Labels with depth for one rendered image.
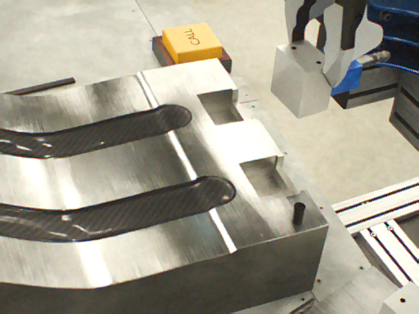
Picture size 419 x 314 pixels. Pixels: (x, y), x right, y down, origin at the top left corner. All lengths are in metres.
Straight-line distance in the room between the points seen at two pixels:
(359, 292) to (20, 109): 0.37
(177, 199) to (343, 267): 0.18
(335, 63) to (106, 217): 0.24
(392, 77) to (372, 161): 1.06
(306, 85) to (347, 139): 1.48
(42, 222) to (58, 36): 0.44
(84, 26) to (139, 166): 0.40
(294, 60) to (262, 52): 1.77
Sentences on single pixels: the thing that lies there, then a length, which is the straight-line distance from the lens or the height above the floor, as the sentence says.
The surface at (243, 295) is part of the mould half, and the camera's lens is 0.67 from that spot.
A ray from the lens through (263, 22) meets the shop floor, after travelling 2.64.
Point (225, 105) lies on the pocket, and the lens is 0.79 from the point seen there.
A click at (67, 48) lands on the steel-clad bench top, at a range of 1.00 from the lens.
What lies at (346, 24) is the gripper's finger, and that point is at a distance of 0.66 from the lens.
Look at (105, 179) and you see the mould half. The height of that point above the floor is 0.88.
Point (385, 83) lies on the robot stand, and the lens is 1.08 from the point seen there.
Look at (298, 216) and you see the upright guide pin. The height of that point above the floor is 0.90.
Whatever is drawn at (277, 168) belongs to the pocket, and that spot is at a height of 0.88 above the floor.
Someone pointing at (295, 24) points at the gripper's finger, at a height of 0.98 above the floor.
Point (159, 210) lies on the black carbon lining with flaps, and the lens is 0.66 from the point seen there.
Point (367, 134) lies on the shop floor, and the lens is 2.21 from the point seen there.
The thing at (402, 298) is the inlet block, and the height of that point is 0.88.
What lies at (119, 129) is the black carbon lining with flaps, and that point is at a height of 0.88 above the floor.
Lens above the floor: 1.35
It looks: 41 degrees down
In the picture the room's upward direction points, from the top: 5 degrees clockwise
